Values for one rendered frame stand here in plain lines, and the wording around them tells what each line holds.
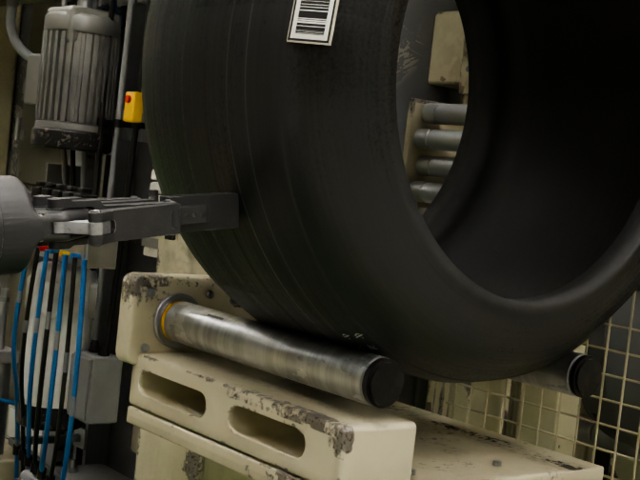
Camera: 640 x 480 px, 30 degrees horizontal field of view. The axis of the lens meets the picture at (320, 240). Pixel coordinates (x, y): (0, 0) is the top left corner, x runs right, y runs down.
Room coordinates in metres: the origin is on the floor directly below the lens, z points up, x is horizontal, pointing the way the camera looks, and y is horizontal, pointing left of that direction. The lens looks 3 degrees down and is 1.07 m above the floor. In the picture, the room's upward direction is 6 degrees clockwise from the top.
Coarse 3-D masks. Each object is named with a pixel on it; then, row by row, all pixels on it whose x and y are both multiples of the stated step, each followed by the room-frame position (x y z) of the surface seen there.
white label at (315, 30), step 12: (300, 0) 0.95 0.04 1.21; (312, 0) 0.94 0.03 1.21; (324, 0) 0.94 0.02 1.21; (336, 0) 0.93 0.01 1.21; (300, 12) 0.95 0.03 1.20; (312, 12) 0.94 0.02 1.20; (324, 12) 0.94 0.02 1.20; (336, 12) 0.93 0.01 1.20; (300, 24) 0.95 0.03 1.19; (312, 24) 0.94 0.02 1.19; (324, 24) 0.94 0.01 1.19; (288, 36) 0.95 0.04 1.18; (300, 36) 0.95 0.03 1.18; (312, 36) 0.94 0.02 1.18; (324, 36) 0.94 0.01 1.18
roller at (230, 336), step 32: (192, 320) 1.24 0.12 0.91; (224, 320) 1.21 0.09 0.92; (224, 352) 1.20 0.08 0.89; (256, 352) 1.15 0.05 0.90; (288, 352) 1.11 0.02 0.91; (320, 352) 1.08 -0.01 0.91; (352, 352) 1.06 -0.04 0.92; (320, 384) 1.08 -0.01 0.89; (352, 384) 1.04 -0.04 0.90; (384, 384) 1.03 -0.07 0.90
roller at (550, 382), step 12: (564, 360) 1.22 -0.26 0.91; (576, 360) 1.21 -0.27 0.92; (588, 360) 1.21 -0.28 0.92; (540, 372) 1.23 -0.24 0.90; (552, 372) 1.22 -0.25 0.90; (564, 372) 1.21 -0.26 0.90; (576, 372) 1.20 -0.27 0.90; (588, 372) 1.21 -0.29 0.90; (600, 372) 1.22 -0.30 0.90; (540, 384) 1.24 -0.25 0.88; (552, 384) 1.22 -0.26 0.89; (564, 384) 1.21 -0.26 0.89; (576, 384) 1.20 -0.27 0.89; (588, 384) 1.21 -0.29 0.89; (576, 396) 1.22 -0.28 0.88; (588, 396) 1.22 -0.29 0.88
